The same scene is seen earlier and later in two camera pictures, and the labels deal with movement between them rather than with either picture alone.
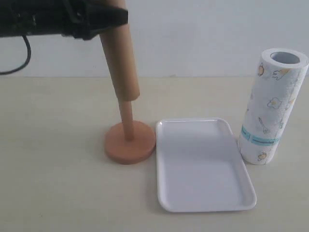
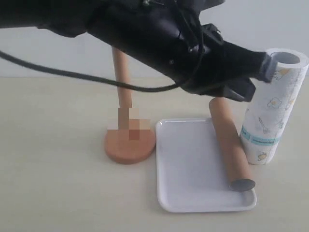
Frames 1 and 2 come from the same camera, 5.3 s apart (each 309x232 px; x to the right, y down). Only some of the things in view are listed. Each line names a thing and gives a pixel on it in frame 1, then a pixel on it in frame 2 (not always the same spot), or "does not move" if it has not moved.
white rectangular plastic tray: [201, 166] does not move
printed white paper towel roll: [275, 90] does not move
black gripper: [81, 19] to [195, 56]
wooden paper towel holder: [130, 142] does not move
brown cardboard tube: [118, 47] to [241, 178]
